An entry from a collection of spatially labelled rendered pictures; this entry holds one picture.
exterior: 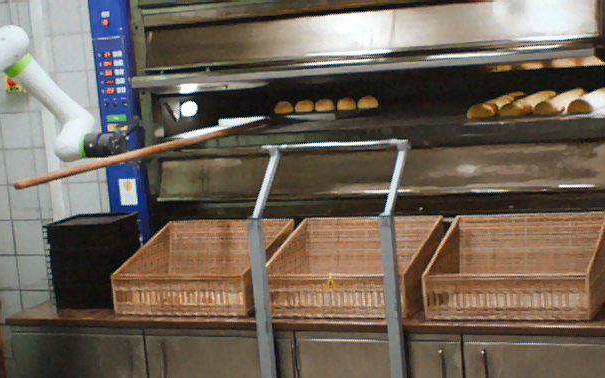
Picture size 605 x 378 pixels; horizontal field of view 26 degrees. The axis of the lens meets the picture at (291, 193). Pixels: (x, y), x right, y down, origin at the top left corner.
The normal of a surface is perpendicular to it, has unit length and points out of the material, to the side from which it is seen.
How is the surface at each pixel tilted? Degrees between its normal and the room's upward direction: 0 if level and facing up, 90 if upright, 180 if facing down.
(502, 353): 90
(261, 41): 70
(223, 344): 91
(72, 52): 90
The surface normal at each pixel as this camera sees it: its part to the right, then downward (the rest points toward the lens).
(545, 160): -0.41, -0.19
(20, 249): -0.41, 0.15
